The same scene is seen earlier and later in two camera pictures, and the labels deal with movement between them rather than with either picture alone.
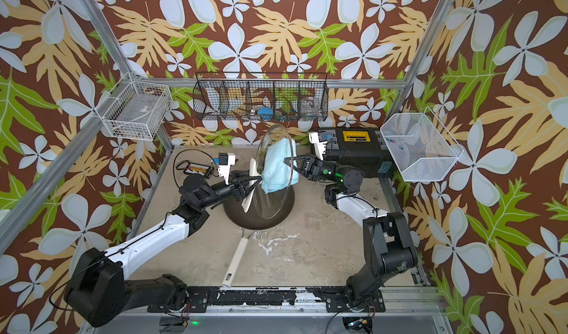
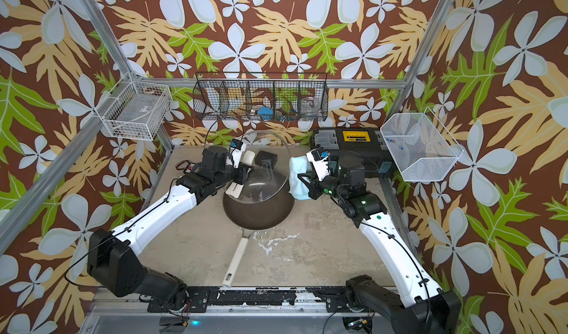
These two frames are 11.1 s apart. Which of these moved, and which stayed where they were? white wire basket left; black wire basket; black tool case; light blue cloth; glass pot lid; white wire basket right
Moved: light blue cloth; glass pot lid
Stayed: black wire basket; black tool case; white wire basket right; white wire basket left
